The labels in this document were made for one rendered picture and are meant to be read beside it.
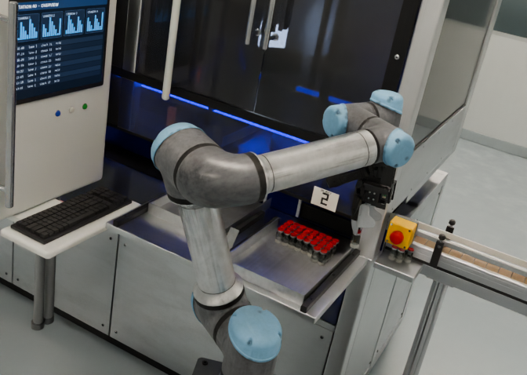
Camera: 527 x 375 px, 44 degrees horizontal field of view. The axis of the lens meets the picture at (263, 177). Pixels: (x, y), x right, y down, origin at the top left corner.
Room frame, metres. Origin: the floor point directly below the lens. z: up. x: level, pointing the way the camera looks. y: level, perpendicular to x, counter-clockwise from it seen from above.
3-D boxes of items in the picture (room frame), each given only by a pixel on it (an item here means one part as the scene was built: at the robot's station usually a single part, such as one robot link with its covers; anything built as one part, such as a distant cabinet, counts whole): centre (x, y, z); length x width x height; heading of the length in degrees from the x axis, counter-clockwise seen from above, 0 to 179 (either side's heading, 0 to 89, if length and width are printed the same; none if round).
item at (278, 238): (1.75, -0.15, 0.90); 0.18 x 0.02 x 0.05; 65
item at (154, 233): (1.79, 0.02, 0.87); 0.70 x 0.48 x 0.02; 66
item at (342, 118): (1.40, -0.17, 1.42); 0.11 x 0.11 x 0.08; 35
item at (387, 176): (1.47, -0.27, 1.27); 0.09 x 0.08 x 0.12; 68
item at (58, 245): (1.86, 0.60, 0.79); 0.45 x 0.28 x 0.03; 155
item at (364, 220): (1.45, -0.26, 1.17); 0.06 x 0.03 x 0.09; 68
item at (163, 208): (1.92, 0.15, 0.90); 0.34 x 0.26 x 0.04; 156
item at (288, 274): (1.68, -0.12, 0.90); 0.34 x 0.26 x 0.04; 155
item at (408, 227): (1.79, -0.44, 1.00); 0.08 x 0.07 x 0.07; 156
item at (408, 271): (1.82, -0.47, 0.87); 0.14 x 0.13 x 0.02; 156
